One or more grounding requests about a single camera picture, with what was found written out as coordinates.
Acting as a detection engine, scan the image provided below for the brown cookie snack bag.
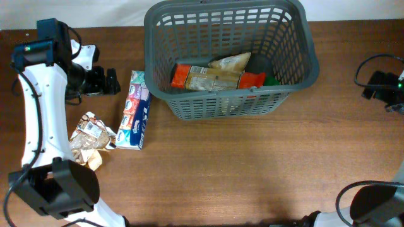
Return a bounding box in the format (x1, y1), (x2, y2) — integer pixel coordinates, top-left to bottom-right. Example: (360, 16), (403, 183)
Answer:
(69, 112), (117, 171)

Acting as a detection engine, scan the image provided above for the multicolour tissue multipack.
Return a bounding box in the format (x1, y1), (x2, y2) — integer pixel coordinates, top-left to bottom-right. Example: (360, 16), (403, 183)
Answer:
(116, 71), (151, 150)

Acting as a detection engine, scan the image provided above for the red spaghetti pasta packet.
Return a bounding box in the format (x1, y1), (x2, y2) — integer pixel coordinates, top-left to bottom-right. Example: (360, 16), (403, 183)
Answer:
(171, 64), (266, 91)

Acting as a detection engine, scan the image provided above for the green lid spice jar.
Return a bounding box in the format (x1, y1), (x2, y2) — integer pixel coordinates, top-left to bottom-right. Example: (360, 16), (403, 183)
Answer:
(263, 76), (280, 86)

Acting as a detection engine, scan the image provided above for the grey plastic shopping basket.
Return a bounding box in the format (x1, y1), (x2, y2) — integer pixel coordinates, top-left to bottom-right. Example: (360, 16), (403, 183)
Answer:
(144, 0), (319, 120)

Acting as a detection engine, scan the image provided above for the beige paper food bag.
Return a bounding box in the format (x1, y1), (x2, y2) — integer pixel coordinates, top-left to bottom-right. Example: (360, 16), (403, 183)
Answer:
(208, 52), (252, 72)

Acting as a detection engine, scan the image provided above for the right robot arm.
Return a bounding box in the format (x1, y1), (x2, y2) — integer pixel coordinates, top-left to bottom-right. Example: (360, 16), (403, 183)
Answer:
(294, 71), (403, 227)

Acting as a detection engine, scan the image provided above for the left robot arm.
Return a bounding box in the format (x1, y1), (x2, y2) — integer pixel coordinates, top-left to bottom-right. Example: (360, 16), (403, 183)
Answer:
(8, 18), (129, 226)

